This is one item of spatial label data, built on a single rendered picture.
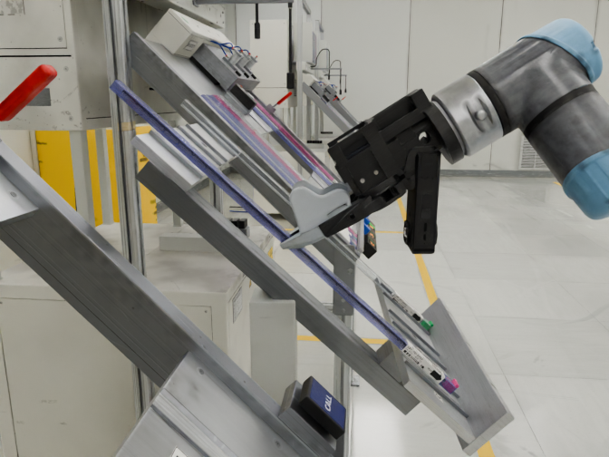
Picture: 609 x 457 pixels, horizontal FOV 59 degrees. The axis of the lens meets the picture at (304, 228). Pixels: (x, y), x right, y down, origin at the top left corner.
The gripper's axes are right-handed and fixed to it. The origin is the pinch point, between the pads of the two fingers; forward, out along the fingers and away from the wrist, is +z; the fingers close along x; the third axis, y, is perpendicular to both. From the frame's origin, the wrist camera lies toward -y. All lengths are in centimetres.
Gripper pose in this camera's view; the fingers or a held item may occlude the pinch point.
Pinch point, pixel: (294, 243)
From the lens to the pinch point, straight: 59.6
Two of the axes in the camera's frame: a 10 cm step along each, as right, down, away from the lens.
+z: -8.4, 5.1, 1.5
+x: -0.3, 2.3, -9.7
